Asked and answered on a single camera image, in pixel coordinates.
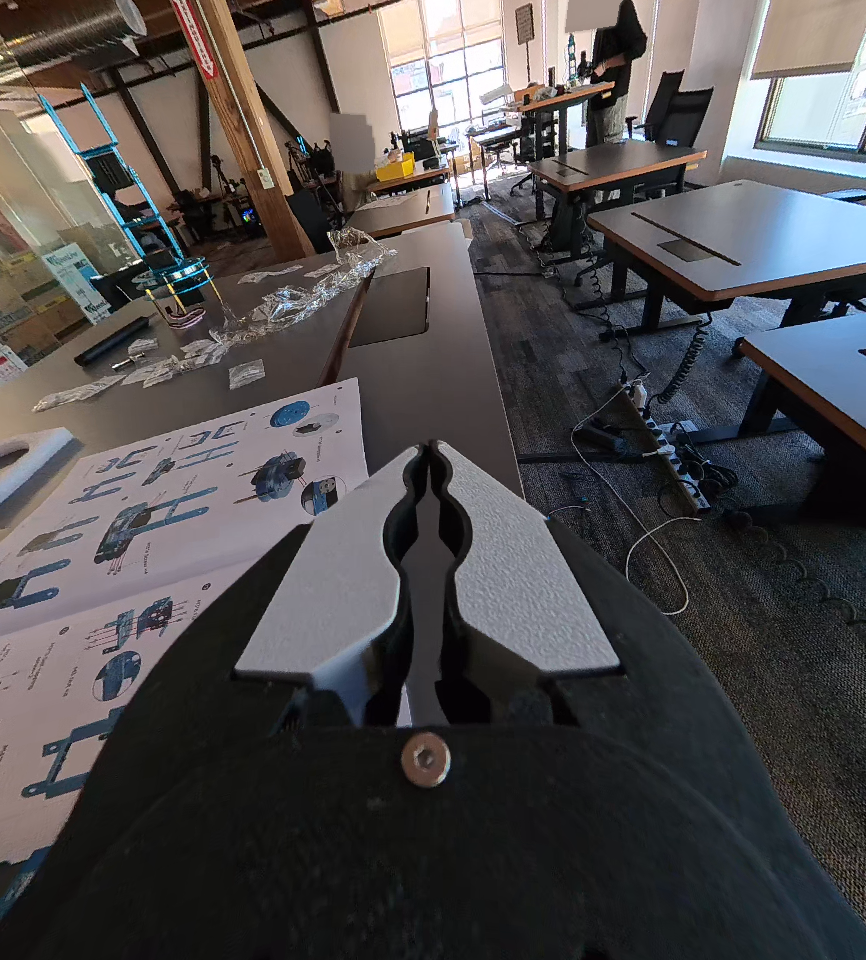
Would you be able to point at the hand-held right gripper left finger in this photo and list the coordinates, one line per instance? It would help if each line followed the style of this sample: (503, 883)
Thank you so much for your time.
(328, 592)

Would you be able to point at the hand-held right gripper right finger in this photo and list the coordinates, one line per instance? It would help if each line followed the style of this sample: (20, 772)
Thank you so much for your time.
(530, 592)

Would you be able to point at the grey desk with black hatch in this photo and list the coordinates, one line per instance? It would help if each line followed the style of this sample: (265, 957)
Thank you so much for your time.
(440, 390)

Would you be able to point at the grey desk with wooden edge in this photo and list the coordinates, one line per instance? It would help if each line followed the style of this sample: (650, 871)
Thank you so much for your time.
(403, 210)
(837, 375)
(620, 161)
(762, 225)

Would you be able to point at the wooden standing desk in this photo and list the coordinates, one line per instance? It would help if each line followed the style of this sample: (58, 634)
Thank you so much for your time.
(560, 97)

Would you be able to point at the open assembly instruction manual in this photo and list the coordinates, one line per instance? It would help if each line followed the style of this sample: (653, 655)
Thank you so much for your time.
(343, 442)

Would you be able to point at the black power adapter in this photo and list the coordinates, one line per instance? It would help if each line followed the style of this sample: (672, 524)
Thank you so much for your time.
(599, 436)

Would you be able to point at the white power strip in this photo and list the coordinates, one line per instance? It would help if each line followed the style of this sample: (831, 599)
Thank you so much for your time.
(672, 457)

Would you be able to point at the group of small parts bags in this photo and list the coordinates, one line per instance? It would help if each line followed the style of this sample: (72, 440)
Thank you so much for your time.
(245, 375)

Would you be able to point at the crumpled clear plastic wrap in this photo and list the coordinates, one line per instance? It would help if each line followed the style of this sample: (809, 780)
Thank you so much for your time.
(290, 304)

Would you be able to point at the black cylinder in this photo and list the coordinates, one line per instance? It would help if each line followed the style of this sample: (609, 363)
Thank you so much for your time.
(114, 341)

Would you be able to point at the stack of cardboard boxes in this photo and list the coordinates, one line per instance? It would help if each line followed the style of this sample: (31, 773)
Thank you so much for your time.
(20, 300)

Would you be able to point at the yellow box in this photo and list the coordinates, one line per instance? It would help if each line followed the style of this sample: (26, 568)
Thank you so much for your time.
(395, 169)

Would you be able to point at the large paned window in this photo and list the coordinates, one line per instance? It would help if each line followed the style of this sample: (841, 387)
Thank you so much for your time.
(448, 67)

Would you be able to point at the side window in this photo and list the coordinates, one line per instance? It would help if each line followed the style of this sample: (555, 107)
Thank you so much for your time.
(815, 112)

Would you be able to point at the red and white hanging banner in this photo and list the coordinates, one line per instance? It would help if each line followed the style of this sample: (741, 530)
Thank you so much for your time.
(197, 37)

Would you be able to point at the beige roller blind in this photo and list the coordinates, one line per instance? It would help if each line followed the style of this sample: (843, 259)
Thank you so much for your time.
(815, 37)

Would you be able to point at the wooden support post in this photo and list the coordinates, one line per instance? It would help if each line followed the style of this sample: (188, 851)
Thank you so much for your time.
(253, 150)

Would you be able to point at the dark framed wall sign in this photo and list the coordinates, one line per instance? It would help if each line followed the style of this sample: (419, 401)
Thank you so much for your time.
(523, 24)

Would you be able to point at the silver ventilation duct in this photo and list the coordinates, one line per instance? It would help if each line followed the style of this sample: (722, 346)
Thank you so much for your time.
(65, 30)

